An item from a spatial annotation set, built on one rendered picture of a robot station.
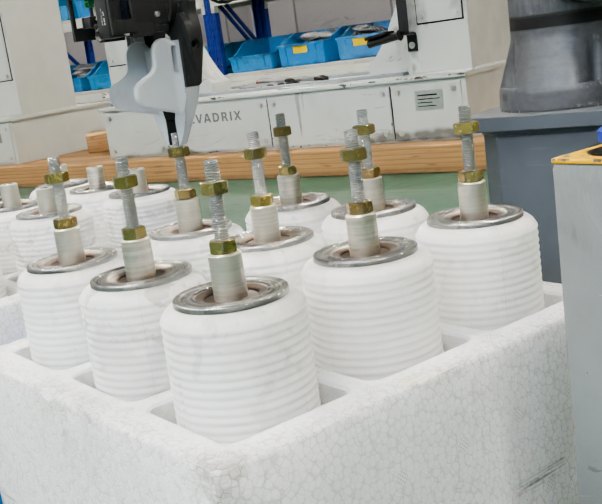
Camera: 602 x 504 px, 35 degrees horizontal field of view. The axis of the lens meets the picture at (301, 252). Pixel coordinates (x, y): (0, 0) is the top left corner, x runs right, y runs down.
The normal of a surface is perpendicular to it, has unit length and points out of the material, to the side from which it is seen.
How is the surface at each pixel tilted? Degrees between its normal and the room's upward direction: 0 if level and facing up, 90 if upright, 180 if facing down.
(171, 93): 90
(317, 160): 90
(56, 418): 90
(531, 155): 90
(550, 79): 73
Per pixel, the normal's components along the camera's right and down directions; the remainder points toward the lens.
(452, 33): -0.56, 0.25
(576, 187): -0.77, 0.24
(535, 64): -0.72, -0.06
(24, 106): 0.82, 0.02
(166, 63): 0.64, 0.08
